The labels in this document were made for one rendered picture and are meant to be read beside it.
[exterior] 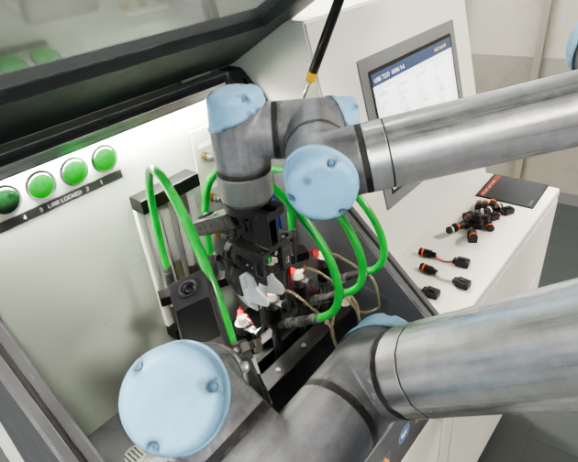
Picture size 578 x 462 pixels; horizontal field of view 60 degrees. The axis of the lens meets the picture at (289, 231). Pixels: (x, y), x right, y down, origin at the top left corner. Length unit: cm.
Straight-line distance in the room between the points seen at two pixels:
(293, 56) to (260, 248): 47
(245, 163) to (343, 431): 37
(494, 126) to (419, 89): 82
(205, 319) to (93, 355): 58
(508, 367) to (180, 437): 21
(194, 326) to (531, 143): 39
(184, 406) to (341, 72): 84
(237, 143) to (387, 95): 63
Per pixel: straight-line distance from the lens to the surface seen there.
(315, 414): 40
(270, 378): 100
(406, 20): 132
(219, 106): 63
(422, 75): 136
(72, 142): 90
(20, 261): 95
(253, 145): 64
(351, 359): 44
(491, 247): 135
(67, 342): 106
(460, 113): 53
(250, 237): 73
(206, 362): 36
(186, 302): 57
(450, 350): 36
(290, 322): 94
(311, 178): 49
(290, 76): 106
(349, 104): 64
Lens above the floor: 172
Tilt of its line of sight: 32 degrees down
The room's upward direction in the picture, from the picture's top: 6 degrees counter-clockwise
